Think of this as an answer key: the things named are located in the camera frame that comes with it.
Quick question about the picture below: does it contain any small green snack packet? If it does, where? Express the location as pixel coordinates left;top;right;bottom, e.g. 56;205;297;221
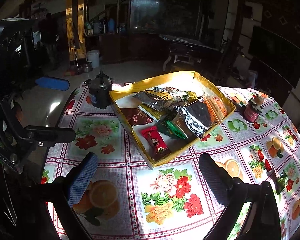
275;170;287;195

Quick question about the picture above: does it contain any white plastic bucket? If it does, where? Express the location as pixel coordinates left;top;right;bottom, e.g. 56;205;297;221
87;50;100;68

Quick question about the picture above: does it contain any red candy packet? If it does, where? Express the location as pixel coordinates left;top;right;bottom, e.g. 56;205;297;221
141;126;171;161

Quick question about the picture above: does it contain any orange cracker pack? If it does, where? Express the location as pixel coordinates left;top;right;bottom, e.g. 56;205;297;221
203;95;228;124

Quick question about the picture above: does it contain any yellow cracker pack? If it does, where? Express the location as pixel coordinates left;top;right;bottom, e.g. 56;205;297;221
138;104;167;122

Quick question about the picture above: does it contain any large silver foil packet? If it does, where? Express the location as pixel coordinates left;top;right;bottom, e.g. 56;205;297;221
175;98;217;139

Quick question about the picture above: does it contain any green biscuit packet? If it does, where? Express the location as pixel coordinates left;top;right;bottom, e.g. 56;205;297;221
156;120;187;140

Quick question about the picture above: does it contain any green-ended cracker pack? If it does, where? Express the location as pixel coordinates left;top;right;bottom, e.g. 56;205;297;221
170;114;196;141

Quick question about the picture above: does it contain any white red small packet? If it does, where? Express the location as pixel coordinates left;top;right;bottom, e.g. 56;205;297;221
165;87;187;97

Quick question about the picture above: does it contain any floral fruit print tablecloth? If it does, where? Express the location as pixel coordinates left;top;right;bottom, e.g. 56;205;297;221
41;84;300;239

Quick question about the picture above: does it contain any small silver foil packet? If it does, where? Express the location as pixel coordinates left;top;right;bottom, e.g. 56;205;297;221
133;87;181;111

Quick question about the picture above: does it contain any dark red snack packet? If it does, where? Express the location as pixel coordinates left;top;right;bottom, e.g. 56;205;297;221
120;108;153;126

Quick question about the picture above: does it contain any dark red lidded jar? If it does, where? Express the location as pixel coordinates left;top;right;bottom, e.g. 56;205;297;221
243;95;264;123

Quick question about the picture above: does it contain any dark glass coffee table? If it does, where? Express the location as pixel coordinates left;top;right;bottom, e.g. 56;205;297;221
159;34;221;71

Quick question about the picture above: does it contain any black electric motor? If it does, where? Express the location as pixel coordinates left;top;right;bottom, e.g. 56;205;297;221
84;70;112;109

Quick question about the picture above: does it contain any yellow green pea packet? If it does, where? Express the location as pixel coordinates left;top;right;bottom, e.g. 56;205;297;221
182;90;198;104

